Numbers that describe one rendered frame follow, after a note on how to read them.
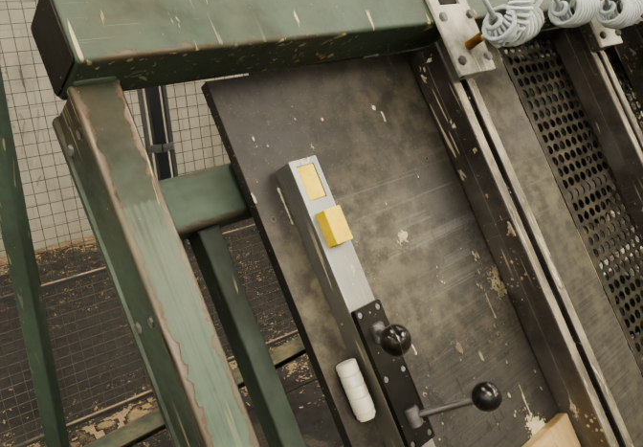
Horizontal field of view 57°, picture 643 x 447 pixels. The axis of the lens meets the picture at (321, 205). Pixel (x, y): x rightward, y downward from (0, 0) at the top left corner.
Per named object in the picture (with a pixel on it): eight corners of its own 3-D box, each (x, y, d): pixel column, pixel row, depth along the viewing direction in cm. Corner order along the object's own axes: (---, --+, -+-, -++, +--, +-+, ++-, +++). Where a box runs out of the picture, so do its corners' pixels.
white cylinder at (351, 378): (330, 368, 80) (353, 423, 80) (343, 366, 78) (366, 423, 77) (346, 358, 82) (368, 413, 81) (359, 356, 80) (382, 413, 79)
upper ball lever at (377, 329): (369, 349, 81) (390, 364, 68) (359, 324, 81) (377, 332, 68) (394, 339, 81) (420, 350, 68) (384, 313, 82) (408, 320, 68)
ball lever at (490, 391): (407, 437, 78) (505, 413, 73) (396, 411, 78) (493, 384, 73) (413, 425, 81) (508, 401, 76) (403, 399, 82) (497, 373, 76)
